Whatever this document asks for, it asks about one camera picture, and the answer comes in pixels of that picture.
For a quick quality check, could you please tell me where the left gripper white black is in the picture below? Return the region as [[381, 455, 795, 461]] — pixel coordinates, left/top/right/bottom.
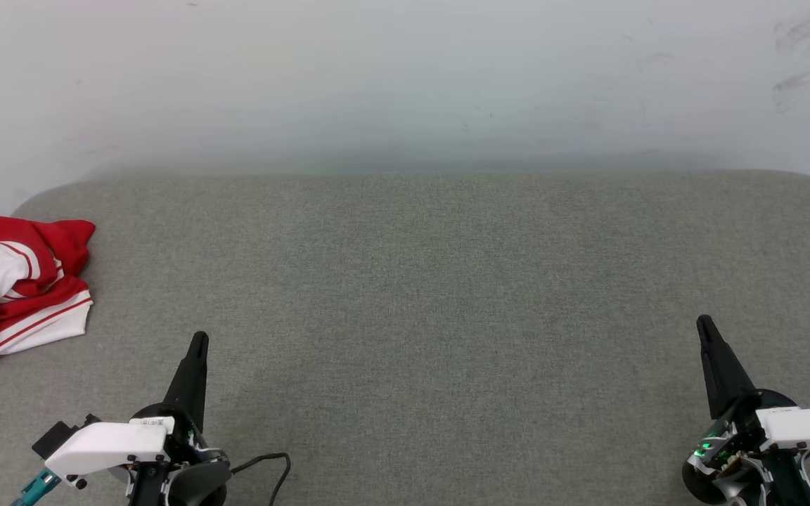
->
[[44, 331, 213, 506]]

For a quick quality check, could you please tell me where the red and white basketball jersey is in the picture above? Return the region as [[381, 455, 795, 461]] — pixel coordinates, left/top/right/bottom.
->
[[0, 216, 96, 369]]

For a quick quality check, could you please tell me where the thin black cable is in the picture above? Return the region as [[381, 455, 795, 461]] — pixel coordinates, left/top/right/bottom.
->
[[230, 453, 292, 506]]

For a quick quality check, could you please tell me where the teal cable connector plug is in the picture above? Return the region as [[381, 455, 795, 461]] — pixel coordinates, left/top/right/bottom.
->
[[11, 469, 62, 506]]

